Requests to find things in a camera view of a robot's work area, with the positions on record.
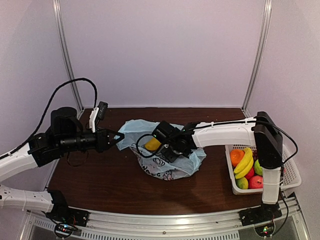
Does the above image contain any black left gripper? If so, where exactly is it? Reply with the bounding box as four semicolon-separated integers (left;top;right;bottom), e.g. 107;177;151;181
58;126;124;153

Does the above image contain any light blue plastic bag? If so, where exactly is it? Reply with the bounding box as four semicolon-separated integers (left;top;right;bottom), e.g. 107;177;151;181
116;119;207;181

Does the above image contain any orange mandarin fruit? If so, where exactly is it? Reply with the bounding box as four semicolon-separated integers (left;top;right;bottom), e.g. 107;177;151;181
229;149;245;168

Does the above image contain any yellow banana bunch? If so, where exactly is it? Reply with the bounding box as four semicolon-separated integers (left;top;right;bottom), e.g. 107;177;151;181
233;147;254;180

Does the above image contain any dark purple grape bunch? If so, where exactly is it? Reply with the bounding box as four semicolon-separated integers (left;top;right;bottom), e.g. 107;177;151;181
252;149;259;161

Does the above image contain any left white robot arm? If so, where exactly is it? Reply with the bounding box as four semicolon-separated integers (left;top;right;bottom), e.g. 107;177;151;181
0;106;125;222

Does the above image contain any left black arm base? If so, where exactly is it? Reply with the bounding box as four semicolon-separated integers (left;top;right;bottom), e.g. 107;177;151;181
46;190;89;227

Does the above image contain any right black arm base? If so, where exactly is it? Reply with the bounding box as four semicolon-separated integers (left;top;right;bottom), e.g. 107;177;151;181
238;203;283;226

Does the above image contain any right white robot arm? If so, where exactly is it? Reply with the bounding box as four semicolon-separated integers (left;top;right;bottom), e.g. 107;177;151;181
151;111;283;221

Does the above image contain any pale yellow fruit in bag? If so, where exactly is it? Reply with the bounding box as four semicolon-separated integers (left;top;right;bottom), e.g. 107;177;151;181
144;137;161;152

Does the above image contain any small green yellow fruit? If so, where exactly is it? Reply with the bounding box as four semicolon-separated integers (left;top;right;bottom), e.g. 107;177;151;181
235;177;249;190

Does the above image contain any red apple back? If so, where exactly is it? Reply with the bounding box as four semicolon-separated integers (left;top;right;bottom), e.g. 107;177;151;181
244;167;255;181

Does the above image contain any red apple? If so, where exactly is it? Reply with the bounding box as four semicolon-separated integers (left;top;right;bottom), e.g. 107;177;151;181
244;167;255;181
248;175;263;189

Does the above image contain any large green apple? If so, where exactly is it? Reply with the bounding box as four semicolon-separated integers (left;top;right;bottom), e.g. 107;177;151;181
253;159;263;176

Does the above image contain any red apple front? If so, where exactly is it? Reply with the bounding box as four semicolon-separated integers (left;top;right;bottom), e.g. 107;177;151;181
248;175;263;189

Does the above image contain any white plastic basket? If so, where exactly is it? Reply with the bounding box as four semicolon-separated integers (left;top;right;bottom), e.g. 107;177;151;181
225;144;302;195

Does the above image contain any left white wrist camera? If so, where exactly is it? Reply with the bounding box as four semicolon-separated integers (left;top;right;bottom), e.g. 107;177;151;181
88;101;108;133

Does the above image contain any left black cable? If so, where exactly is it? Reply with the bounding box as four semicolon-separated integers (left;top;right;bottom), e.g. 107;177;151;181
0;77;98;158

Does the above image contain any black cable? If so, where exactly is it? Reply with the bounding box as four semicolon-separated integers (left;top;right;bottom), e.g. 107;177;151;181
136;118;299;226
0;77;98;158

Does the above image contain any aluminium front rail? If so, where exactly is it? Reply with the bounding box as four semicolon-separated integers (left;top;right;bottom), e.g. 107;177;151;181
18;197;310;240

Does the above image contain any right black cable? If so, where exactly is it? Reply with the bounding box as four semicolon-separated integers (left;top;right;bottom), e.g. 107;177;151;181
136;118;299;226

